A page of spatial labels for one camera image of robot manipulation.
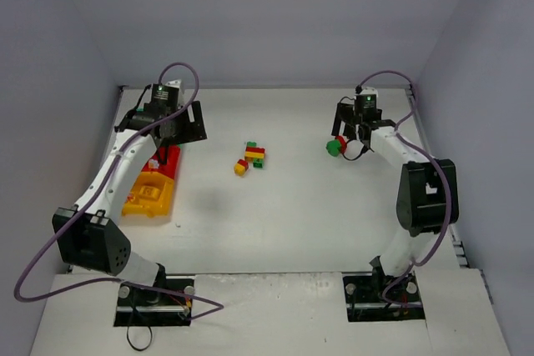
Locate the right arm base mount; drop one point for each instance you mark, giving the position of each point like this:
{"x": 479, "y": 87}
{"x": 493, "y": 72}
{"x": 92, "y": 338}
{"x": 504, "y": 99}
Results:
{"x": 365, "y": 302}

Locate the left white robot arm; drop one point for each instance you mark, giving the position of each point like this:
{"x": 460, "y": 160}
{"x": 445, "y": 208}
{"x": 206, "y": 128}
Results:
{"x": 88, "y": 232}

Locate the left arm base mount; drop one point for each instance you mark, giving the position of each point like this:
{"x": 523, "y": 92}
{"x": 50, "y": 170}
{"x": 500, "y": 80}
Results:
{"x": 136, "y": 307}

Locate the yellow plastic bin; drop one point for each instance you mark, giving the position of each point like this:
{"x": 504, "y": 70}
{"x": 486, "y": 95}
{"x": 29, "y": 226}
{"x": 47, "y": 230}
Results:
{"x": 151, "y": 195}

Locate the red plastic bin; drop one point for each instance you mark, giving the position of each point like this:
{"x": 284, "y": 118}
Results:
{"x": 165, "y": 161}

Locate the yellow red lego block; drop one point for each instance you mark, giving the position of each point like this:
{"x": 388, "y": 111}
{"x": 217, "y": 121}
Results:
{"x": 241, "y": 167}

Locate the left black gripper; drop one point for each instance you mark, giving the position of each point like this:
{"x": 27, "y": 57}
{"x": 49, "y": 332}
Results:
{"x": 188, "y": 123}

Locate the green rounded lego brick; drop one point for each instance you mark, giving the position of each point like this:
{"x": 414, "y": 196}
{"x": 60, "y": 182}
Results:
{"x": 334, "y": 147}

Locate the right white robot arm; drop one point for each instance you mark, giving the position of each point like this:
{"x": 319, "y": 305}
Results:
{"x": 427, "y": 196}

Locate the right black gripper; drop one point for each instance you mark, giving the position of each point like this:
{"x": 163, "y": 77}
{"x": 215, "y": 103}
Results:
{"x": 346, "y": 118}

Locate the red arch lego brick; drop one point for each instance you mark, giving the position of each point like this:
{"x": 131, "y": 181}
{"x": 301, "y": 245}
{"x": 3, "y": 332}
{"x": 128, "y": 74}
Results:
{"x": 342, "y": 144}

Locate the multicolor lego block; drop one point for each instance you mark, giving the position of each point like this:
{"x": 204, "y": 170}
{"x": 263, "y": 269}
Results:
{"x": 254, "y": 154}

